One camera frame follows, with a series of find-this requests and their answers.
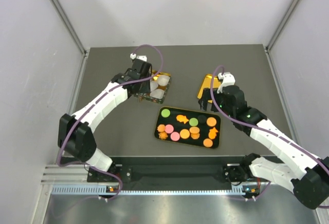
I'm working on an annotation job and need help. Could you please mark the orange round biscuit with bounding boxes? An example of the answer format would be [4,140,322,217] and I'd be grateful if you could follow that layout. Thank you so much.
[179,129,190,139]

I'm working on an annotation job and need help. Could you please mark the green sandwich cookie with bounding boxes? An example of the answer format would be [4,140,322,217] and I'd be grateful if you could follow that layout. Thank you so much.
[161,108,171,118]
[189,118,198,126]

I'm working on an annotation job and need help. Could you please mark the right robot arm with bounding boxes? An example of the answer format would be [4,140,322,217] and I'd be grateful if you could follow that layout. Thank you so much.
[198,85,328,210]

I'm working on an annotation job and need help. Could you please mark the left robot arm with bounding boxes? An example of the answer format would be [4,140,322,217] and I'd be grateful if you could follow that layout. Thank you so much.
[58,55,152,181]

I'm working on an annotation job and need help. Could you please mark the orange biscuit top right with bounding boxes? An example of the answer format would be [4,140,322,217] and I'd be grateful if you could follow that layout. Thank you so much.
[206,117,217,127]

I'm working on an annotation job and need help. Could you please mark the gold tin lid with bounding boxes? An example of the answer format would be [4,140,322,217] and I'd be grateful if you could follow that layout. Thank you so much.
[197,74,221,100]

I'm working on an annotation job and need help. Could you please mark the white paper cupcake liner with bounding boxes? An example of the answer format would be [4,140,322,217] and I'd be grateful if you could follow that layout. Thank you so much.
[150,88,165,99]
[156,75,171,86]
[150,81,159,92]

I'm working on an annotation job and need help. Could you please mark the green christmas cookie tin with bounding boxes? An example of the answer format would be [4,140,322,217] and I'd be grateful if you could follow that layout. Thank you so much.
[134,70,172,104]

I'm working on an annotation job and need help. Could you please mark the black gold-rimmed tray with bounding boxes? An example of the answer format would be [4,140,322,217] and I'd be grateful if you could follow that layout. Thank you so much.
[154,106,221,149]

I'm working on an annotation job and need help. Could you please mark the orange fish cookie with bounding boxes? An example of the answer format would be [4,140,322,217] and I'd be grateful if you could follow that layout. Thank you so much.
[208,127,218,140]
[176,115,189,124]

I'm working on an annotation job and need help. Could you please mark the orange biscuit centre stack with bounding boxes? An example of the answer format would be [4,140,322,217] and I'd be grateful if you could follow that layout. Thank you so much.
[189,126,200,134]

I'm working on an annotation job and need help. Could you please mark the orange swirl cookie centre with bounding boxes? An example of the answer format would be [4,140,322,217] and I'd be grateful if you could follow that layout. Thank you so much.
[191,133,200,140]

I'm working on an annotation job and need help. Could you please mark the orange swirl cookie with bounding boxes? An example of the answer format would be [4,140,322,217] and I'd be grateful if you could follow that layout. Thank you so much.
[191,133,200,140]
[158,132,168,140]

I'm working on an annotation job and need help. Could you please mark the orange biscuit bottom right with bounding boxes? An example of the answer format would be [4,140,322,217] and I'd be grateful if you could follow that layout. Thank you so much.
[203,138,213,147]

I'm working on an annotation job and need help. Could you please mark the pink sandwich cookie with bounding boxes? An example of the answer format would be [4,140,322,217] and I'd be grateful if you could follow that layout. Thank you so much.
[164,124,174,134]
[170,132,180,142]

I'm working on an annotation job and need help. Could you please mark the orange biscuit left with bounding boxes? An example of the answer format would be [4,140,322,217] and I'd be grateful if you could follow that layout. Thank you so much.
[157,124,166,133]

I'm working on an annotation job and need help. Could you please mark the orange swirl cookie left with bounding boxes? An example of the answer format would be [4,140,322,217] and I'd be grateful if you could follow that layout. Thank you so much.
[158,132,168,140]

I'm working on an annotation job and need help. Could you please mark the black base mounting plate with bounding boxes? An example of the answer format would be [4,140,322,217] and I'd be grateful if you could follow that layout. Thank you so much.
[86,156,283,185]

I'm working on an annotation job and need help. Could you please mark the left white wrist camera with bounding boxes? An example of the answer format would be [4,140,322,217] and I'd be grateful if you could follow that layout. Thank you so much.
[130,53,147,62]

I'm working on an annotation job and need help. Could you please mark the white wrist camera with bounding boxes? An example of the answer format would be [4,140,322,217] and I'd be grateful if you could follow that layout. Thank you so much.
[130,53,147,62]
[217,72,235,94]

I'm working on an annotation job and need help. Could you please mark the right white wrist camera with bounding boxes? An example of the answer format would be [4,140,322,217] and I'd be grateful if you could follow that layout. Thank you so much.
[217,72,235,94]

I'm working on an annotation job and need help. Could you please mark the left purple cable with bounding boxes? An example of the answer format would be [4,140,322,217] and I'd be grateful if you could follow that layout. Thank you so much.
[56,44,165,201]

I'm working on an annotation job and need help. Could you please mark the purple cable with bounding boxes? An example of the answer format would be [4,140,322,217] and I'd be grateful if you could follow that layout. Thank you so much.
[56,44,165,201]
[210,65,329,204]

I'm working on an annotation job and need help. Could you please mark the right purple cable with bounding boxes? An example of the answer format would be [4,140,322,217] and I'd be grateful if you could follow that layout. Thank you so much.
[210,65,329,204]

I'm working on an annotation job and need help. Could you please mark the left aluminium frame post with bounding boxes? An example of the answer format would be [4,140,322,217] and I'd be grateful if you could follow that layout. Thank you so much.
[50,0,87,55]

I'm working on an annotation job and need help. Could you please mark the aluminium frame post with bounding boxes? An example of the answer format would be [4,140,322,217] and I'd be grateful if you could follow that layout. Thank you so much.
[264,0,301,54]
[50,0,87,55]

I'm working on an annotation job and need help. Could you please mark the grey slotted cable duct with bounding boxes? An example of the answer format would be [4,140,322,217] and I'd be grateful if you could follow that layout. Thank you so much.
[51,182,260,196]

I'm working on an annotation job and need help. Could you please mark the right aluminium frame post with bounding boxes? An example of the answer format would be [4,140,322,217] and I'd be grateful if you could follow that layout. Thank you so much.
[264,0,301,54]

